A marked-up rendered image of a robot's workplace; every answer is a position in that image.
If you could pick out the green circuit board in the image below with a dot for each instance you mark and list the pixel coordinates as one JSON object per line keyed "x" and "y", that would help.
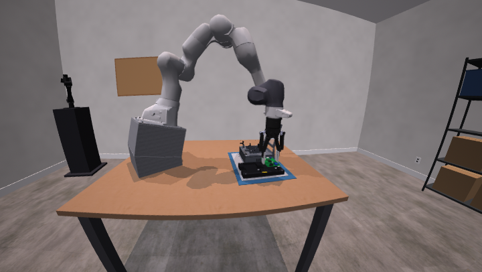
{"x": 270, "y": 162}

